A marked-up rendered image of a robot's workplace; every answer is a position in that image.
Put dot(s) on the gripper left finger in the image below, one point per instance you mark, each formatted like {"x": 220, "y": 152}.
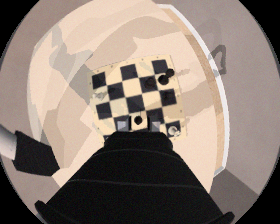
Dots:
{"x": 125, "y": 124}

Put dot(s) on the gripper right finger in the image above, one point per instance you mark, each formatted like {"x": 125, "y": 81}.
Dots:
{"x": 152, "y": 124}

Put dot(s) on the black chess piece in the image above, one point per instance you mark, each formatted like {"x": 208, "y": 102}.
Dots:
{"x": 164, "y": 79}

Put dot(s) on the black and cream chessboard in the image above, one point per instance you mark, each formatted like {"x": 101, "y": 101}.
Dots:
{"x": 125, "y": 94}

